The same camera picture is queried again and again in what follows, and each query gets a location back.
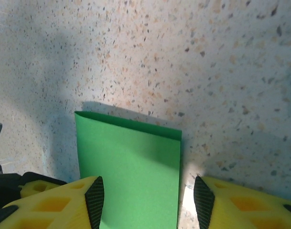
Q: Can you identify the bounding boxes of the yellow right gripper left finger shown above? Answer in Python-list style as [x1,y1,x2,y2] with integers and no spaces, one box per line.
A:
[0,176,105,229]

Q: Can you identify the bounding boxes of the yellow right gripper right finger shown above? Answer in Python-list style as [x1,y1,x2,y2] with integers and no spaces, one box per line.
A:
[193,176,291,229]

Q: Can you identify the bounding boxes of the green paper sheet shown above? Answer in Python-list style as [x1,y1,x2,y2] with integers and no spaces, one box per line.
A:
[74,111,183,229]

